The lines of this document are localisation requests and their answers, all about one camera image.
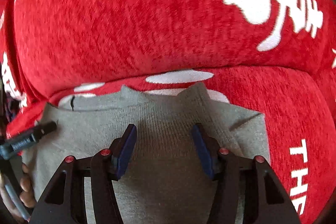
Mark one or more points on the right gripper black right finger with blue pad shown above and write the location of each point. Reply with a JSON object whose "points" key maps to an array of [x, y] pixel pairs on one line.
{"points": [[265, 198]]}

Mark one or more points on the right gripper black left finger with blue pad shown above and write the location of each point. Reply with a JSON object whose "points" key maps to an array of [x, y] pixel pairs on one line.
{"points": [[63, 200]]}

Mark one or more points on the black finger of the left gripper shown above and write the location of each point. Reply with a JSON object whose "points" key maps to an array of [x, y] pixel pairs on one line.
{"points": [[41, 130]]}

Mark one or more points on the grey knit garment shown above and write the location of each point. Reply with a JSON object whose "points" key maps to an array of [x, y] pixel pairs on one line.
{"points": [[164, 181]]}

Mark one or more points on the person's left hand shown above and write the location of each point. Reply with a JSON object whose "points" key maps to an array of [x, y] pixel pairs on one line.
{"points": [[26, 195]]}

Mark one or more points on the red bedspread white lettering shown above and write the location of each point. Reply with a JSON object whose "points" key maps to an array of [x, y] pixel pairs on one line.
{"points": [[299, 123]]}

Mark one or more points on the red pillow white characters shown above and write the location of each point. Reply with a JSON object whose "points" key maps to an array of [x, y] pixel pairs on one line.
{"points": [[52, 45]]}

